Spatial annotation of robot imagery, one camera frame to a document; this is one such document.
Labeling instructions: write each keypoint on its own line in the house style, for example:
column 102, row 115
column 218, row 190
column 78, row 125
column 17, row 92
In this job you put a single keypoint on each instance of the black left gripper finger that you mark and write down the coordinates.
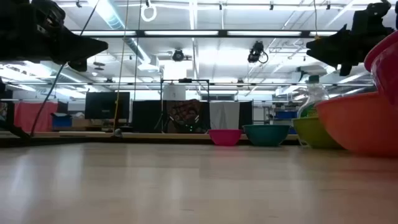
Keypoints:
column 84, row 46
column 78, row 65

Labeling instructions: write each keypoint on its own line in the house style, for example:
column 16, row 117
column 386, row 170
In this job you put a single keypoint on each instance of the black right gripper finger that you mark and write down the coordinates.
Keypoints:
column 329, row 49
column 345, row 70

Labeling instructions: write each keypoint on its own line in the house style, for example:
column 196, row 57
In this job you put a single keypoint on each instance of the red plastic bowl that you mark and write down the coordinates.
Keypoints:
column 387, row 65

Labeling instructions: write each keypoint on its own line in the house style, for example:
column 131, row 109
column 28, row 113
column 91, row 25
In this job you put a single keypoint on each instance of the clear spray bottle green label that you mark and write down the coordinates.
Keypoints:
column 314, row 99

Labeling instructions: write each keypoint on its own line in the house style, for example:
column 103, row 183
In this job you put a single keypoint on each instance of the black computer monitor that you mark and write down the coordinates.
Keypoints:
column 105, row 105

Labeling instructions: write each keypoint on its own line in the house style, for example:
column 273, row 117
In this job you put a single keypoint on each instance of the large orange plastic bowl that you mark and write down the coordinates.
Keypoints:
column 363, row 124

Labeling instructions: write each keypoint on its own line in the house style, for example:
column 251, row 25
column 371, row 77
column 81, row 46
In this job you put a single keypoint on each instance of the blue storage bin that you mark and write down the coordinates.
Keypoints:
column 61, row 121

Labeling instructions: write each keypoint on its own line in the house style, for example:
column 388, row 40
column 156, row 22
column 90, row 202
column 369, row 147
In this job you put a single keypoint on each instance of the red cloth partition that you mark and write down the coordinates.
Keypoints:
column 31, row 116

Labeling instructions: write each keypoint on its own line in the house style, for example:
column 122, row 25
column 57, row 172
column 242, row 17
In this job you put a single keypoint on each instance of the yellow-green plastic bowl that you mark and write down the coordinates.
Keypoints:
column 309, row 133

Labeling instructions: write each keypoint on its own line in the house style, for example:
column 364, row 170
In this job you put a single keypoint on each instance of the black partition panel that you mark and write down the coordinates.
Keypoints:
column 146, row 116

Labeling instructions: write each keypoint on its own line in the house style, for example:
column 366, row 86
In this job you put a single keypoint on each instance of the teal plastic bowl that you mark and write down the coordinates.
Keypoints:
column 266, row 135

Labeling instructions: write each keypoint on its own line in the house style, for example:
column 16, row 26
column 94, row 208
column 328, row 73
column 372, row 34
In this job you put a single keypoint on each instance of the white hanging cloth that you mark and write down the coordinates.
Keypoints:
column 224, row 115

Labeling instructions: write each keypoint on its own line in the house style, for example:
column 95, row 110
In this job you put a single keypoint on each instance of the small pink plastic bowl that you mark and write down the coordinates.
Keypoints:
column 224, row 137

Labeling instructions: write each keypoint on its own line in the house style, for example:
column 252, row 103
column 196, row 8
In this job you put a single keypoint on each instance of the black overhead camera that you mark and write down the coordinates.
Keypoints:
column 255, row 51

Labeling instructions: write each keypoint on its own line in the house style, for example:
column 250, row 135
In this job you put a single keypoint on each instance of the black round ceiling camera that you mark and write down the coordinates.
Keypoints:
column 178, row 55

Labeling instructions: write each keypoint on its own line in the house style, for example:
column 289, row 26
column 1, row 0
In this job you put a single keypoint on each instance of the black overhead frame beam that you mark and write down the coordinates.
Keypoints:
column 186, row 33

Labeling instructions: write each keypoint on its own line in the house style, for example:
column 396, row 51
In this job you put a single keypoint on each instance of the black metal frame stand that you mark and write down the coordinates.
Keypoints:
column 186, row 81

